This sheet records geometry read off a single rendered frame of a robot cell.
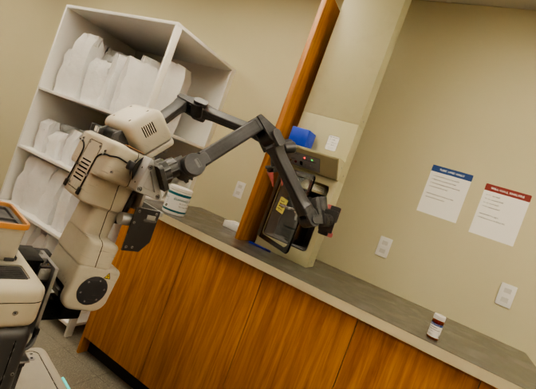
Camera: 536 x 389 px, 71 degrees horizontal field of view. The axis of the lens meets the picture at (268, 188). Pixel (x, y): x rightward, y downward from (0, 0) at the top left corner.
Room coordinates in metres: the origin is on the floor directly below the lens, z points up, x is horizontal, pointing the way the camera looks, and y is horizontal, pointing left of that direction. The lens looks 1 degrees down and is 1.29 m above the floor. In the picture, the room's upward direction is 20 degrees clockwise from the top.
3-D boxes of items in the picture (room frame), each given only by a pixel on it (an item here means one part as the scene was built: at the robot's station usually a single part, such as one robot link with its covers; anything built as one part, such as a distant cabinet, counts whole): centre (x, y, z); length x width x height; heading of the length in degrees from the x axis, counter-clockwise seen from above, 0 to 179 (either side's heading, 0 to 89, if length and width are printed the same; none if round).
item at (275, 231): (1.89, -0.11, 1.19); 0.30 x 0.01 x 0.40; 30
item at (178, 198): (2.07, 0.45, 1.01); 0.13 x 0.13 x 0.15
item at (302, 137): (1.95, -0.08, 1.55); 0.10 x 0.10 x 0.09; 63
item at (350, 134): (2.08, -0.23, 1.32); 0.32 x 0.25 x 0.77; 63
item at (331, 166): (1.91, -0.15, 1.46); 0.32 x 0.11 x 0.10; 63
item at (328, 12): (2.20, -0.05, 1.64); 0.49 x 0.03 x 1.40; 153
